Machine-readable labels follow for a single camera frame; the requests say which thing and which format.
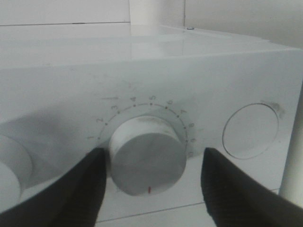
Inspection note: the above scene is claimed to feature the white microwave oven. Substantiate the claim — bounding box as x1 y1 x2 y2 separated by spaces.
0 23 303 227

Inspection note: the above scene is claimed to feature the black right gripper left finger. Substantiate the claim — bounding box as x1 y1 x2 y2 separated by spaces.
0 148 107 227

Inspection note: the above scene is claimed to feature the round white door button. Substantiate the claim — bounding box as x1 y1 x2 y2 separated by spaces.
222 103 279 159

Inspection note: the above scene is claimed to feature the white microwave knob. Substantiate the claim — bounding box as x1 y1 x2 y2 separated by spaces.
109 115 187 196

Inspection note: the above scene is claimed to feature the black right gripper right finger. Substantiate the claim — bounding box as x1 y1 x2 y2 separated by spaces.
201 148 303 227

